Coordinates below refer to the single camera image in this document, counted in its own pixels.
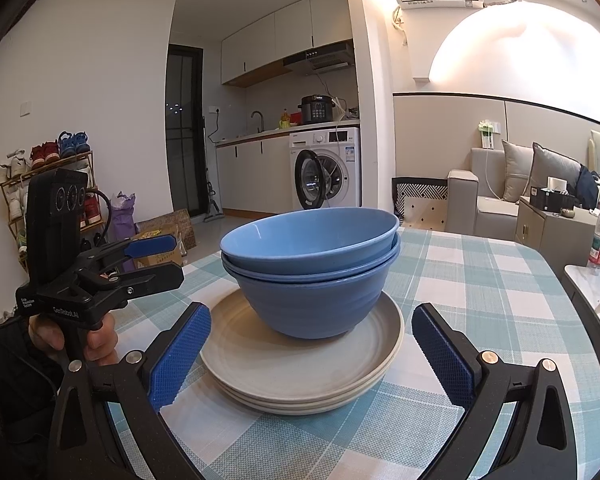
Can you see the purple bag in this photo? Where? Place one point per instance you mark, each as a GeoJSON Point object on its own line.
{"type": "Point", "coordinates": [122, 224]}

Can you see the black tissue box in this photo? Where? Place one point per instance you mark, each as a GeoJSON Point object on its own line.
{"type": "Point", "coordinates": [555, 197]}

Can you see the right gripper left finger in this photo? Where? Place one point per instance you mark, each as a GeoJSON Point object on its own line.
{"type": "Point", "coordinates": [84, 440]}

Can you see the patterned folded playpen mat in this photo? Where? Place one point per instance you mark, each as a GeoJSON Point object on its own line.
{"type": "Point", "coordinates": [420, 203]}

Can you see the beige cushion back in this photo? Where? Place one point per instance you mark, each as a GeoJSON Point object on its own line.
{"type": "Point", "coordinates": [518, 162]}

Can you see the yellow cardboard box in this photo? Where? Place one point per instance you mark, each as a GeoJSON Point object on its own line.
{"type": "Point", "coordinates": [159, 246]}

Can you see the person's left hand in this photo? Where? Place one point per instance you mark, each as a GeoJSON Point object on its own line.
{"type": "Point", "coordinates": [100, 345]}

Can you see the kitchen cabinets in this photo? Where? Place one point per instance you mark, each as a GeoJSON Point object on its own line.
{"type": "Point", "coordinates": [255, 176]}
{"type": "Point", "coordinates": [255, 53]}

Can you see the yellow oil bottle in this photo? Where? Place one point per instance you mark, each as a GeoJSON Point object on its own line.
{"type": "Point", "coordinates": [285, 120]}

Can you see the grey sofa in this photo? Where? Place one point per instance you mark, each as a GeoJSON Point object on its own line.
{"type": "Point", "coordinates": [475, 201]}

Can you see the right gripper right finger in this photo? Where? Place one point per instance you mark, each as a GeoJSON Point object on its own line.
{"type": "Point", "coordinates": [539, 440]}

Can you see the brown woven box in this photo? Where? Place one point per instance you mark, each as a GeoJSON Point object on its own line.
{"type": "Point", "coordinates": [179, 218]}

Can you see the black pressure cooker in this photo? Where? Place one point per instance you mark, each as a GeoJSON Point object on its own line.
{"type": "Point", "coordinates": [316, 108]}

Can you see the dark glass door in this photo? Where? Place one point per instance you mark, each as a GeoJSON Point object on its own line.
{"type": "Point", "coordinates": [185, 129]}

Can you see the black kitchen faucet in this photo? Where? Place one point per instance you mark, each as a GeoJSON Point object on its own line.
{"type": "Point", "coordinates": [258, 116]}

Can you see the grey cushion front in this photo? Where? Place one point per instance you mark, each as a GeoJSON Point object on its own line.
{"type": "Point", "coordinates": [547, 163]}

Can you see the blue bowl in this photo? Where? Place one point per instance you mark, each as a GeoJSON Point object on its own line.
{"type": "Point", "coordinates": [311, 241]}
{"type": "Point", "coordinates": [315, 309]}

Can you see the white washing machine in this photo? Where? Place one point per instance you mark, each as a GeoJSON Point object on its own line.
{"type": "Point", "coordinates": [326, 162]}

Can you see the beige side cabinet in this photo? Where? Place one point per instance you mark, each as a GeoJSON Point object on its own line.
{"type": "Point", "coordinates": [560, 240]}

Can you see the teal checkered tablecloth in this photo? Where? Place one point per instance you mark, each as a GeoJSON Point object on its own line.
{"type": "Point", "coordinates": [501, 295]}

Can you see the large cream plate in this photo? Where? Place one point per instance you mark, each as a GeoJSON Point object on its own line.
{"type": "Point", "coordinates": [245, 354]}

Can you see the lower kitchen cabinets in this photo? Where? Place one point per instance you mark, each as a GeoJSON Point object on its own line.
{"type": "Point", "coordinates": [255, 176]}

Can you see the range hood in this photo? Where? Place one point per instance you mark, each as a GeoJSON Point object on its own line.
{"type": "Point", "coordinates": [327, 58]}

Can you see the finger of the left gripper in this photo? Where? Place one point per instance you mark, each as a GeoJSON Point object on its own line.
{"type": "Point", "coordinates": [120, 287]}
{"type": "Point", "coordinates": [129, 255]}

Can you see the upper kitchen cabinets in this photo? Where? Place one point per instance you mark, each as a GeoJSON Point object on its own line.
{"type": "Point", "coordinates": [255, 53]}

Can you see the shoe rack with shoes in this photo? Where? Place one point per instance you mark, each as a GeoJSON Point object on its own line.
{"type": "Point", "coordinates": [52, 178]}

